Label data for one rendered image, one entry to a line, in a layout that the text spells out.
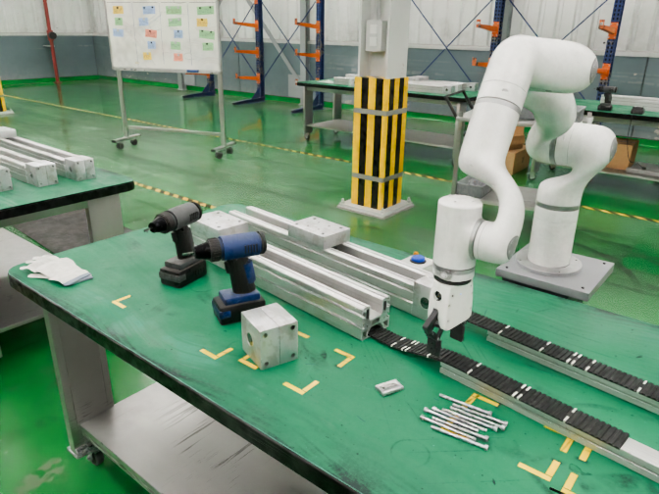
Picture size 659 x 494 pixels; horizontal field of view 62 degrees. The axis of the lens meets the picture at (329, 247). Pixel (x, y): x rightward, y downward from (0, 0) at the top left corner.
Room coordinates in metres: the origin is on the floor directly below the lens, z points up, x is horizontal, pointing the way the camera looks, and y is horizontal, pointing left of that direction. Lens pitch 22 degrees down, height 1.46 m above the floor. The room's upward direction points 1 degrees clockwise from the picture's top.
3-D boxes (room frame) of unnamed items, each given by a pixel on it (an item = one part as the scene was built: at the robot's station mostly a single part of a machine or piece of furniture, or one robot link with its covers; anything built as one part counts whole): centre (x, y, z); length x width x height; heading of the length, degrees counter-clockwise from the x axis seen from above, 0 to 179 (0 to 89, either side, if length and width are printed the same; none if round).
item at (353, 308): (1.44, 0.17, 0.82); 0.80 x 0.10 x 0.09; 45
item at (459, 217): (1.02, -0.25, 1.10); 0.09 x 0.08 x 0.13; 52
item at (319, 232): (1.57, 0.03, 0.87); 0.16 x 0.11 x 0.07; 45
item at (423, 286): (1.27, -0.29, 0.83); 0.12 x 0.09 x 0.10; 135
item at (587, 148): (1.52, -0.69, 1.11); 0.19 x 0.12 x 0.24; 52
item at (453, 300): (1.02, -0.25, 0.95); 0.10 x 0.07 x 0.11; 135
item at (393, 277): (1.57, 0.03, 0.82); 0.80 x 0.10 x 0.09; 45
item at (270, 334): (1.07, 0.12, 0.83); 0.11 x 0.10 x 0.10; 122
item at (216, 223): (1.62, 0.34, 0.87); 0.16 x 0.11 x 0.07; 45
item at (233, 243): (1.22, 0.25, 0.89); 0.20 x 0.08 x 0.22; 116
